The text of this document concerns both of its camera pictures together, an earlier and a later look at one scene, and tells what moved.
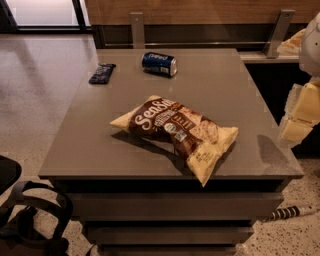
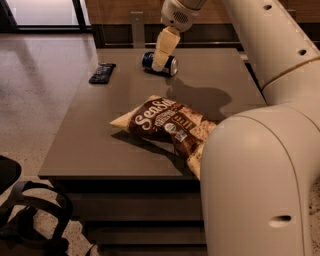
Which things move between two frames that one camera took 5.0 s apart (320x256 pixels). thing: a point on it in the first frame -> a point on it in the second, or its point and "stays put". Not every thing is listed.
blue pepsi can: (159, 63) stays put
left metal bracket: (137, 22) stays put
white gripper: (311, 50) -> (178, 16)
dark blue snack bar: (102, 73) stays put
